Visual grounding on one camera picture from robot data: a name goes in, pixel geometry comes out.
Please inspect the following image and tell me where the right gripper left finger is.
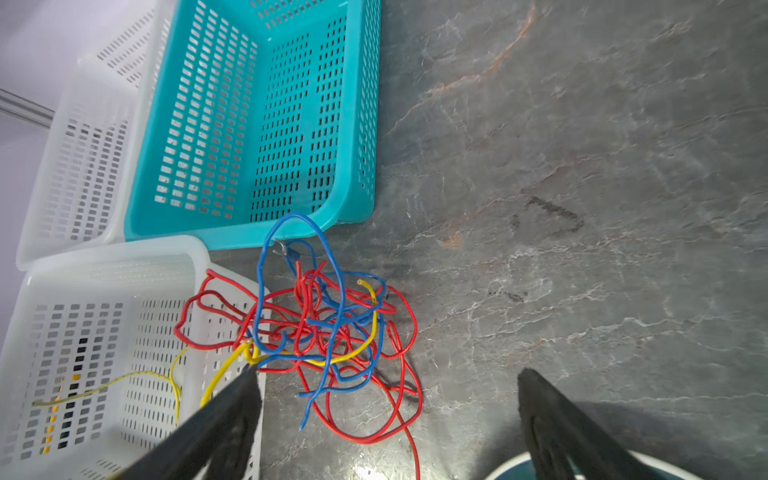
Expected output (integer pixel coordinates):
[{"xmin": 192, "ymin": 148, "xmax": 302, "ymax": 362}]
[{"xmin": 116, "ymin": 367, "xmax": 262, "ymax": 479}]

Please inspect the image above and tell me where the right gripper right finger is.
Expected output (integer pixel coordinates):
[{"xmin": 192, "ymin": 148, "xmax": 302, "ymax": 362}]
[{"xmin": 517, "ymin": 368, "xmax": 660, "ymax": 479}]

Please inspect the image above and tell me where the blue cable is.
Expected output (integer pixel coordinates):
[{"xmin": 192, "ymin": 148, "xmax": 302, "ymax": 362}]
[{"xmin": 251, "ymin": 212, "xmax": 388, "ymax": 432}]

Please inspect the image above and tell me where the red cable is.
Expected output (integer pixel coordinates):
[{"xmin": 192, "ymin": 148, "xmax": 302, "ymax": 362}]
[{"xmin": 173, "ymin": 259, "xmax": 424, "ymax": 480}]

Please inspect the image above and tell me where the white plate green rim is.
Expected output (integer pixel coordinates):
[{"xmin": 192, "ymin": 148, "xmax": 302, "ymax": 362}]
[{"xmin": 486, "ymin": 450, "xmax": 702, "ymax": 480}]

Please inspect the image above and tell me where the front white plastic basket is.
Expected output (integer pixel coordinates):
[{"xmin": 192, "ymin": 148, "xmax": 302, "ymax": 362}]
[{"xmin": 1, "ymin": 236, "xmax": 260, "ymax": 479}]

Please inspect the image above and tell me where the white plastic basket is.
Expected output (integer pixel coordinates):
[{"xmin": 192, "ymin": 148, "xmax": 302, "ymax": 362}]
[
  {"xmin": 16, "ymin": 1, "xmax": 175, "ymax": 271},
  {"xmin": 1, "ymin": 236, "xmax": 260, "ymax": 479}
]

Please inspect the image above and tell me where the rear white plastic basket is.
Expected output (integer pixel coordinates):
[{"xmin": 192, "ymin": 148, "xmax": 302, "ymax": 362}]
[{"xmin": 16, "ymin": 1, "xmax": 175, "ymax": 271}]

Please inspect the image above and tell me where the teal plastic basket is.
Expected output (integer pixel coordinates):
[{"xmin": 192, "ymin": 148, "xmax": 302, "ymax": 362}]
[{"xmin": 124, "ymin": 1, "xmax": 382, "ymax": 250}]

